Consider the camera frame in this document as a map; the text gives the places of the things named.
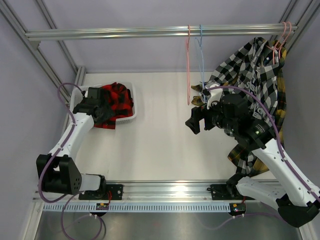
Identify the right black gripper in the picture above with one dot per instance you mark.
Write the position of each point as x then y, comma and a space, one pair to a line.
198, 113

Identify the red black plaid shirt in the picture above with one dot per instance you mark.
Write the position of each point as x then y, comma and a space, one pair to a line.
121, 102

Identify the white slotted cable duct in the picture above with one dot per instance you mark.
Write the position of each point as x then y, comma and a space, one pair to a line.
139, 207

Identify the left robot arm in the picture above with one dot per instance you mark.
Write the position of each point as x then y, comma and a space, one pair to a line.
58, 174

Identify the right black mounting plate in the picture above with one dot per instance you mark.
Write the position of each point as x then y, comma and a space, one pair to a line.
223, 191

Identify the grey white plaid shirt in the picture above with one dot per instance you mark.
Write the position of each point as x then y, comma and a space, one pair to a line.
250, 70

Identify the aluminium hanging rail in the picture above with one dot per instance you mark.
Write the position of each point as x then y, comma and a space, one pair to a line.
161, 32

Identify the right aluminium frame post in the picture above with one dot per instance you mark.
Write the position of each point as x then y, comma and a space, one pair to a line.
301, 13

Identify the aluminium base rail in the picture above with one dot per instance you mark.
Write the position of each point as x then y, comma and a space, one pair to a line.
165, 191

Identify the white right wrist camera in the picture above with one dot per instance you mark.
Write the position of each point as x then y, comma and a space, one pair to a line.
213, 93

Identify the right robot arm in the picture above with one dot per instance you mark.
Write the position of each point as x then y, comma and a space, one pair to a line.
298, 200

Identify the white plastic basket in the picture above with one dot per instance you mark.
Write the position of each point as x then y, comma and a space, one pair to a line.
132, 89

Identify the left aluminium frame post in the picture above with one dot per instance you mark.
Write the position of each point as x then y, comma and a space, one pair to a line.
32, 46

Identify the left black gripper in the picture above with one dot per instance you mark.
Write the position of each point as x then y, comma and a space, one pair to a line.
108, 114

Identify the light blue wire hanger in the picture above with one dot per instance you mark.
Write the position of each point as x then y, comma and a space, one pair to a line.
198, 41

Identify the aluminium frame post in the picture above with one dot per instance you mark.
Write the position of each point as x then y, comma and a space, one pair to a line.
301, 13
32, 46

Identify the black mounting plate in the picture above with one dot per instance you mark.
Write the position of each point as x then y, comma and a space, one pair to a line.
223, 191
112, 192

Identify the yellow plaid shirt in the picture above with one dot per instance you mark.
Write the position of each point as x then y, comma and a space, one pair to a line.
277, 120

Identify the pink wire hanger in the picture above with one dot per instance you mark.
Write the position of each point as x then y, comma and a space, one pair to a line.
288, 30
187, 50
277, 47

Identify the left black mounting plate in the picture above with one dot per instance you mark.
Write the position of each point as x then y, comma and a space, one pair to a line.
112, 192

